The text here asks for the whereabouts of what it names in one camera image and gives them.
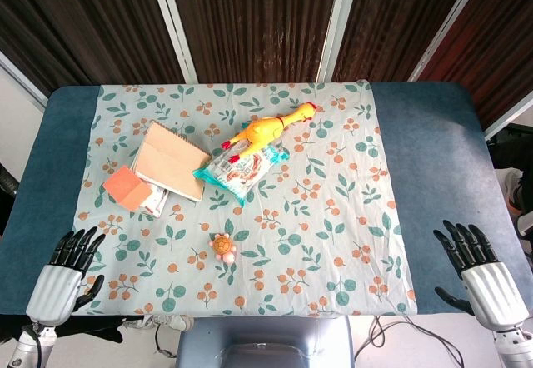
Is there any black cable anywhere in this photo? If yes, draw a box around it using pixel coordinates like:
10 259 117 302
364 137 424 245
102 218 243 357
356 316 466 368

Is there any white red small packet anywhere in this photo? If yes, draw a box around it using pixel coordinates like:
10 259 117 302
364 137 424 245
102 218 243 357
139 184 170 219

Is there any blue table cover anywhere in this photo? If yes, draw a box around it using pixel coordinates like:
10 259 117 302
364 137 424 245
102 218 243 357
0 82 533 316

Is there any brown spiral notebook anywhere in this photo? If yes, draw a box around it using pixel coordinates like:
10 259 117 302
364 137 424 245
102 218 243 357
131 120 213 203

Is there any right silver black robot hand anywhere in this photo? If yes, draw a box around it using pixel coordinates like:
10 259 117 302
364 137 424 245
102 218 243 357
432 219 529 332

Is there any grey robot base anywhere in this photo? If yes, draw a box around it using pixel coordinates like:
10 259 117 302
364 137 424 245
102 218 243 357
176 316 357 368

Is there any yellow rubber chicken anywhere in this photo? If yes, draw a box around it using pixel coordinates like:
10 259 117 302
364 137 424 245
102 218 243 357
220 102 325 164

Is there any floral patterned tablecloth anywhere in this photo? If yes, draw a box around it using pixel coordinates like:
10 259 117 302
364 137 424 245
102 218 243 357
54 79 418 317

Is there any small orange toy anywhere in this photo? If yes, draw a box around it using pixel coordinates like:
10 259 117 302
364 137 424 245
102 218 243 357
209 232 237 266

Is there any orange paper pad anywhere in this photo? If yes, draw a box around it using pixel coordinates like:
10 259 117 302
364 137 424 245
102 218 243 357
102 165 153 213

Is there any black corrugated hose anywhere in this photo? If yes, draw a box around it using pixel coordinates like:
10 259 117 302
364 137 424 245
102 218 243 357
0 160 20 196

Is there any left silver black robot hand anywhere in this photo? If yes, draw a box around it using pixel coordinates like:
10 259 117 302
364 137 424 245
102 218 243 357
25 226 107 326

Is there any teal snack bag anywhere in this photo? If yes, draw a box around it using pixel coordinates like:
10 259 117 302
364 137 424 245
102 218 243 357
192 143 290 208

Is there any white sneaker with black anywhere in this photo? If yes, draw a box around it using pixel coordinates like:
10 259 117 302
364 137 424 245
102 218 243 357
501 167 526 213

